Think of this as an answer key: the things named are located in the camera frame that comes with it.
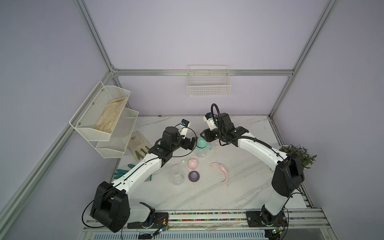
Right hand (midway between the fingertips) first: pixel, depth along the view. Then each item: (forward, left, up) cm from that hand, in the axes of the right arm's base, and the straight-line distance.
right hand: (205, 135), depth 86 cm
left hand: (-3, +9, +3) cm, 10 cm away
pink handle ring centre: (-13, -11, -17) cm, 24 cm away
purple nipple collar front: (-18, +7, -16) cm, 25 cm away
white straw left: (-8, +14, -16) cm, 23 cm away
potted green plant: (-16, -53, -2) cm, 56 cm away
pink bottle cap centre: (-11, +8, -15) cm, 20 cm away
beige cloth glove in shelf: (+6, +51, +13) cm, 53 cm away
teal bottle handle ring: (-3, -4, -10) cm, 11 cm away
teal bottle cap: (-5, +2, -2) cm, 5 cm away
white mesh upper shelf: (+4, +59, +12) cm, 60 cm away
